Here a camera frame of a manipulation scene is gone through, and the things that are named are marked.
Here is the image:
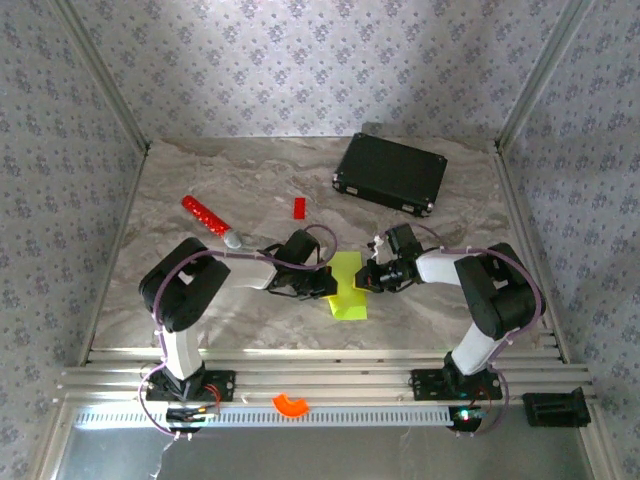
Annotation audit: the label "yellow-green paper sheet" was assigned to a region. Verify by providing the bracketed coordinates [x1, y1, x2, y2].
[327, 252, 370, 321]

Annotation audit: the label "grey metal sheet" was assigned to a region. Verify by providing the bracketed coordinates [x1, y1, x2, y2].
[39, 402, 616, 480]

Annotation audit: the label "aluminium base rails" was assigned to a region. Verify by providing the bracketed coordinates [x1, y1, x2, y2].
[59, 347, 596, 404]

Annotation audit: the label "black hard case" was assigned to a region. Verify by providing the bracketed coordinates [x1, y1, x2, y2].
[332, 132, 449, 219]

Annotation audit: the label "red glitter toy microphone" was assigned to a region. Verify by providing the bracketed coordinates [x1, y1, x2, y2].
[181, 195, 245, 250]

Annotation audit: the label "orange curved plastic piece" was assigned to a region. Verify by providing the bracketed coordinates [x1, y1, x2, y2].
[271, 393, 311, 418]

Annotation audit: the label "green circuit board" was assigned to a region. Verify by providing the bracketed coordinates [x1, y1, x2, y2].
[448, 405, 489, 434]

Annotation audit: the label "black connector board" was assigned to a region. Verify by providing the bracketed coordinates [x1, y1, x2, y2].
[166, 405, 221, 432]

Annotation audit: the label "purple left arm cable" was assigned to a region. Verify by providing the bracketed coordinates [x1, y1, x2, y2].
[137, 224, 340, 442]

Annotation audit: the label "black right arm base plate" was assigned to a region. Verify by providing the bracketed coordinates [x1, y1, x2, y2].
[410, 368, 503, 401]

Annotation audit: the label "white slotted cable duct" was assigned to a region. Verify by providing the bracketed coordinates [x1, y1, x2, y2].
[74, 405, 464, 429]

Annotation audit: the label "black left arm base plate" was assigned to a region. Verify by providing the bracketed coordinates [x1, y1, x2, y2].
[144, 369, 237, 403]

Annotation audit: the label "aluminium side rail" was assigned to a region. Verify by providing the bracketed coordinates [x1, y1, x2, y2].
[77, 147, 151, 366]
[492, 142, 571, 364]

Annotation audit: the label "black plastic bracket box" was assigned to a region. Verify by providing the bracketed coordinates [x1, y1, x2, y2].
[522, 387, 591, 429]

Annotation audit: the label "aluminium frame post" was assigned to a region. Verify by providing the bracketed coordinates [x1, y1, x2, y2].
[494, 0, 596, 151]
[49, 0, 151, 156]

